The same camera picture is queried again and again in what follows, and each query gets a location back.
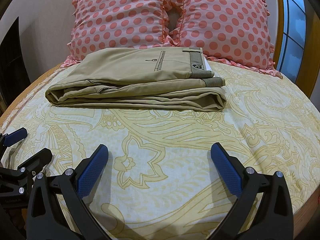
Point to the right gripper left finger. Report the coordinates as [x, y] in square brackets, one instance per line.
[45, 218]

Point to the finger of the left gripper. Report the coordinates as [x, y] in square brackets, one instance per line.
[8, 140]
[19, 182]

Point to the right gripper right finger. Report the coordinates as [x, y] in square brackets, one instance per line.
[274, 217]

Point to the khaki pants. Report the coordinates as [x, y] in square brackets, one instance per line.
[162, 78]

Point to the left polka dot pillow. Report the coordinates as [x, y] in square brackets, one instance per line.
[101, 24]

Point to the yellow patterned bed sheet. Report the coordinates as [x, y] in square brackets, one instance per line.
[159, 182]

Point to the polka dot pillow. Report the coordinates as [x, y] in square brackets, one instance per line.
[234, 32]
[101, 24]

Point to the right polka dot pillow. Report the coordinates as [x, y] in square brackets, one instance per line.
[234, 32]

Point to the wooden framed window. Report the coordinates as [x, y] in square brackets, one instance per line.
[294, 26]

